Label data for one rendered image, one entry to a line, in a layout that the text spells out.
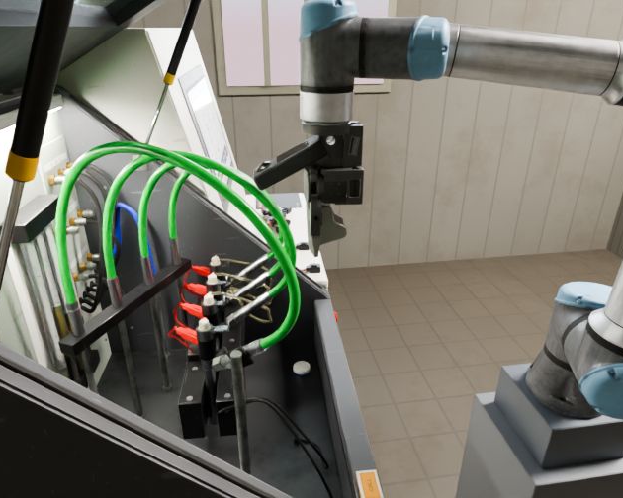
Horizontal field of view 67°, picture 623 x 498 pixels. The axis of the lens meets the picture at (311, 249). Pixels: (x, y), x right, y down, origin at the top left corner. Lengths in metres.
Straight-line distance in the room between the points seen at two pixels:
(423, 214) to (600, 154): 1.31
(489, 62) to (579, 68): 0.12
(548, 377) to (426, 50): 0.65
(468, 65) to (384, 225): 2.59
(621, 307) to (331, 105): 0.50
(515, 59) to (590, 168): 3.16
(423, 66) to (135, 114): 0.63
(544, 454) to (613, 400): 0.24
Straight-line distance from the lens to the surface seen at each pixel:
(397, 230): 3.36
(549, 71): 0.80
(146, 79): 1.05
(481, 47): 0.78
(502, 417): 1.14
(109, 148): 0.66
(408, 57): 0.64
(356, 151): 0.70
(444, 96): 3.21
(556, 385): 1.02
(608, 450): 1.12
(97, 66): 1.07
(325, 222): 0.72
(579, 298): 0.94
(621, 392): 0.85
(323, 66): 0.65
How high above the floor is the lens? 1.55
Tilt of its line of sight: 25 degrees down
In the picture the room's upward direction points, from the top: straight up
